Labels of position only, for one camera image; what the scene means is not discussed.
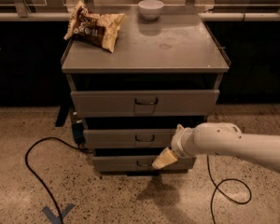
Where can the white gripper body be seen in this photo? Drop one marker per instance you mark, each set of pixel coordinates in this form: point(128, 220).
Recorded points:
point(179, 142)

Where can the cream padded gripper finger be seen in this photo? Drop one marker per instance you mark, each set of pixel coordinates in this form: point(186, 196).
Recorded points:
point(167, 157)

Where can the grey drawer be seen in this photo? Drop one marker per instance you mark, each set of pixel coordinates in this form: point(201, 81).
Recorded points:
point(136, 164)
point(91, 104)
point(129, 138)

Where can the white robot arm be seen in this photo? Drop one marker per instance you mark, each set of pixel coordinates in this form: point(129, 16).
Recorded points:
point(222, 139)

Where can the grey top drawer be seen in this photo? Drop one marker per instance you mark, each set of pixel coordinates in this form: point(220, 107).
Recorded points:
point(91, 104)

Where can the grey bottom drawer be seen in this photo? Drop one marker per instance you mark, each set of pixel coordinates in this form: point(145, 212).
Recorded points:
point(136, 164)

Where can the grey metal drawer cabinet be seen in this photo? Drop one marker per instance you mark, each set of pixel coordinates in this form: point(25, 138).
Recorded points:
point(173, 52)

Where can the blue power box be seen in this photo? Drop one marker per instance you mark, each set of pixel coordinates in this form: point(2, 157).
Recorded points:
point(77, 131)

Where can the white ceramic bowl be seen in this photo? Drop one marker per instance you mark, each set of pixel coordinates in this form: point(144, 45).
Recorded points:
point(150, 9)

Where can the brown and yellow chip bag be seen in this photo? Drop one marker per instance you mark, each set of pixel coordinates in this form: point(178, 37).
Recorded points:
point(100, 30)

